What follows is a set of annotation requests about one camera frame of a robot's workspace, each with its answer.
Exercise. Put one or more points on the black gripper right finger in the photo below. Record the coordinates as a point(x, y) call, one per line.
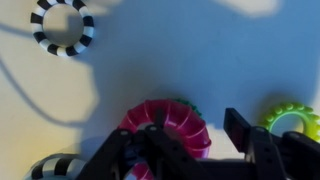
point(263, 150)

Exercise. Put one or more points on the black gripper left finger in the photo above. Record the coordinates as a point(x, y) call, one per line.
point(160, 146)

